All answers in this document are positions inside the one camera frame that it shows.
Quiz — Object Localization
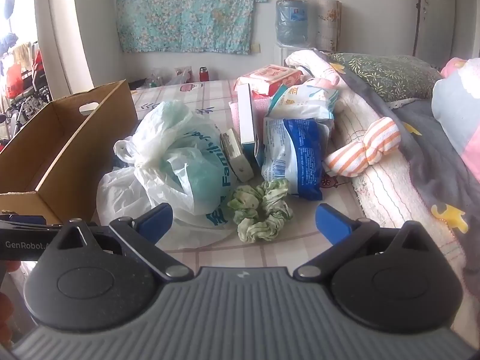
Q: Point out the red bag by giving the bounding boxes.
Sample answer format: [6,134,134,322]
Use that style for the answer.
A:
[5,64,24,99]

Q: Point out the pink blue quilt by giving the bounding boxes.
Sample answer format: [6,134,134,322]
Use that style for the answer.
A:
[431,57,480,181]

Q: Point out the white plastic bag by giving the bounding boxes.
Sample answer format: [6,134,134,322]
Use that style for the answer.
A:
[97,100,241,250]

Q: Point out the white snack bag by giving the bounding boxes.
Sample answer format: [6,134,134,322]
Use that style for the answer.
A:
[266,82,339,122]

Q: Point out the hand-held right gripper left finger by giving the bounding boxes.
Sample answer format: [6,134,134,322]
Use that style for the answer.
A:
[41,203,194,282]

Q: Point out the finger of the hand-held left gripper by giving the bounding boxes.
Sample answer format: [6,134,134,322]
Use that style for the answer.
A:
[0,212,62,231]

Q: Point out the green floral scrunchie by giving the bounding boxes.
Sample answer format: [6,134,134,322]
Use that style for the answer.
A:
[227,179,294,243]

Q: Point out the green floral pillow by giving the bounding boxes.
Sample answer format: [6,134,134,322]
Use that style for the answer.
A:
[330,53,443,102]

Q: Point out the person's left hand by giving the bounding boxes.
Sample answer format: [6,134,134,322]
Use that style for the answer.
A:
[0,260,21,332]

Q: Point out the white water dispenser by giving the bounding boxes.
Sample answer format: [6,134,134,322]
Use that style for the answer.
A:
[275,44,312,70]

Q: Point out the blue white wipes packet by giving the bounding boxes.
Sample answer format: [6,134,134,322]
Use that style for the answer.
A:
[261,117,331,201]

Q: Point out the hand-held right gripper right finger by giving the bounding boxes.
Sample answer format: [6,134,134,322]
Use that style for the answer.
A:
[292,203,448,282]

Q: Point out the pink checked bed sheet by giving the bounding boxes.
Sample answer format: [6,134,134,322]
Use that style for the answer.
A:
[94,79,370,271]

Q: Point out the white quilted mat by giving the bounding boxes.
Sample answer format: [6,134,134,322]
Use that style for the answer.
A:
[330,86,463,264]

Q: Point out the grey blanket with yellow ducks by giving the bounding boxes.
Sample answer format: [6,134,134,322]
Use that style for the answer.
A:
[319,52,480,284]

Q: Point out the blue water jug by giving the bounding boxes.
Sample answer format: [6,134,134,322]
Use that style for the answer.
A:
[275,0,309,48]

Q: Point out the brown cardboard box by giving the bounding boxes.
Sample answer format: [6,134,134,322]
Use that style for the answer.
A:
[0,79,139,226]

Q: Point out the tall white carton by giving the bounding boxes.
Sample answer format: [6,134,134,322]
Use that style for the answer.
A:
[236,82,264,167]

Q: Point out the white pink towel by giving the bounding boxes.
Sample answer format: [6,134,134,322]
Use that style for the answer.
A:
[285,49,351,115]

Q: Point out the pink tissue pack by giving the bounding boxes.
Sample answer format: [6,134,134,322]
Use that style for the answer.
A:
[234,65,304,96]

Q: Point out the orange striped knotted cloth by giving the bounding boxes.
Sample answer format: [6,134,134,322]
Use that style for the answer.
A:
[323,117,402,178]

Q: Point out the small cream soap box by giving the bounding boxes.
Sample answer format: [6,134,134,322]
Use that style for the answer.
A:
[219,128,255,181]

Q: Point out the printed paper roll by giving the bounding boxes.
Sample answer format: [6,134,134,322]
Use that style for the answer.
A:
[317,0,343,53]

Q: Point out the clear plastic bags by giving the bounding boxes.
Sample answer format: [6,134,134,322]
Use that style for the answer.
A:
[144,67,193,89]

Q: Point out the bicycle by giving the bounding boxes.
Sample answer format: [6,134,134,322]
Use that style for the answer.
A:
[0,77,52,143]

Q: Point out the white wardrobe door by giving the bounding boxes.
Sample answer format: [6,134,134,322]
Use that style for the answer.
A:
[414,0,480,61]

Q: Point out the teal floral wall cloth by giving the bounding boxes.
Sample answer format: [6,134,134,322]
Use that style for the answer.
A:
[116,0,268,54]

